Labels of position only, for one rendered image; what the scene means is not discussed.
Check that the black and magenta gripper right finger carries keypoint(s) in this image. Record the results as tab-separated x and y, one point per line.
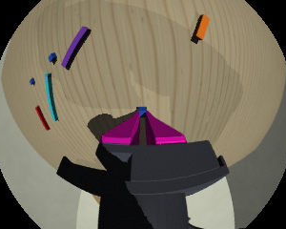
159	133

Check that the purple rod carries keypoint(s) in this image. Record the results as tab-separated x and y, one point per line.
75	44

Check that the red rod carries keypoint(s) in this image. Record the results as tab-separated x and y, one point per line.
42	118

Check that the turquoise rod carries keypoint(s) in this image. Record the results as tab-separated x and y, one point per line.
50	96

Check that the orange rod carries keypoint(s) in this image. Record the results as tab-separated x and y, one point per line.
201	27

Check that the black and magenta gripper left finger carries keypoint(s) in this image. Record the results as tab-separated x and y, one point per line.
125	133

